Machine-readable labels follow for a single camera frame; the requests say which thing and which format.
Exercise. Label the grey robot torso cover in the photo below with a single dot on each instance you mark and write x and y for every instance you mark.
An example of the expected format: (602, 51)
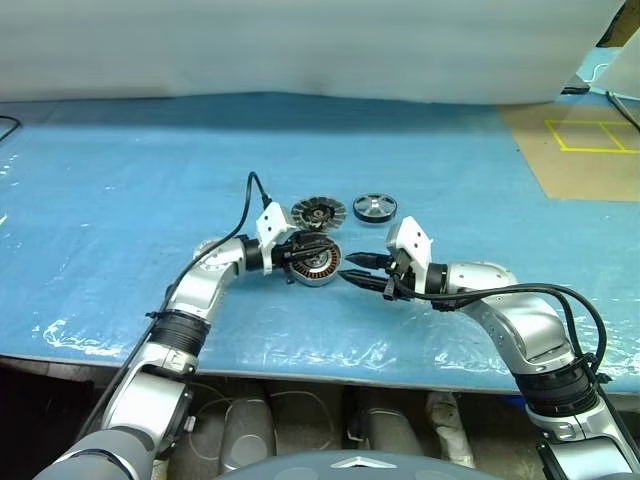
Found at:
(340, 467)

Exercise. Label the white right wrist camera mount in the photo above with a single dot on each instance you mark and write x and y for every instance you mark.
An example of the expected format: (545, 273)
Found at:
(412, 240)

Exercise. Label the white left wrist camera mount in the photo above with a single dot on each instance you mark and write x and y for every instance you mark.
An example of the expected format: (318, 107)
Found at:
(272, 222)

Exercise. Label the yellow tape grid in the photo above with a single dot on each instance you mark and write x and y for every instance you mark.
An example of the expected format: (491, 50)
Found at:
(555, 134)

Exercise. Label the white upright panel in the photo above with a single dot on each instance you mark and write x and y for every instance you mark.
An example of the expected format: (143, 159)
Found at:
(627, 70)

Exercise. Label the grey finned round lid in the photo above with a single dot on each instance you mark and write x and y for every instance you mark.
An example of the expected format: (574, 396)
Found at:
(305, 210)

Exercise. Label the grey round motor housing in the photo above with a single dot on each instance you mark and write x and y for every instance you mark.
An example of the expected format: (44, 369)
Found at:
(315, 272)

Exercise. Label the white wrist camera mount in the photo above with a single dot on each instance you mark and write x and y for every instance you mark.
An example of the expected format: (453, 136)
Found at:
(272, 222)
(412, 240)

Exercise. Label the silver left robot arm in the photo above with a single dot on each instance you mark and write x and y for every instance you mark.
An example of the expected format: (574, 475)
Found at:
(195, 290)

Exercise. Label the dark grey rounded cylinder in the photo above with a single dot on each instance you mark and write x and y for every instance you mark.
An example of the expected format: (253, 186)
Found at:
(247, 435)
(390, 425)

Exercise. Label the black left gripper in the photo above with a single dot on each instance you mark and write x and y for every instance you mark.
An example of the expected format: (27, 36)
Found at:
(285, 259)

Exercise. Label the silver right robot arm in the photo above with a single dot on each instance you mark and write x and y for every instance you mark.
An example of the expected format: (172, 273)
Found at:
(525, 325)

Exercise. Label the white foam sheet backdrop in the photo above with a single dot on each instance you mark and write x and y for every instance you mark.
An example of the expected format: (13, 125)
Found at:
(300, 45)

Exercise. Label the white wrapped bundle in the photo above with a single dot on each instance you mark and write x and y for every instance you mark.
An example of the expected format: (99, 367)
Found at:
(450, 430)

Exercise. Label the brown cardboard sheet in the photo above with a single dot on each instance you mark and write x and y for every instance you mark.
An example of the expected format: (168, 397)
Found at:
(550, 170)

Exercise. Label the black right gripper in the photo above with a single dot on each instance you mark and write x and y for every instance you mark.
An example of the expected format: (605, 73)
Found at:
(395, 265)

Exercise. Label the black-rimmed spoked rotor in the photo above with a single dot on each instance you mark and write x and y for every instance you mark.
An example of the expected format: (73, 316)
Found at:
(375, 206)

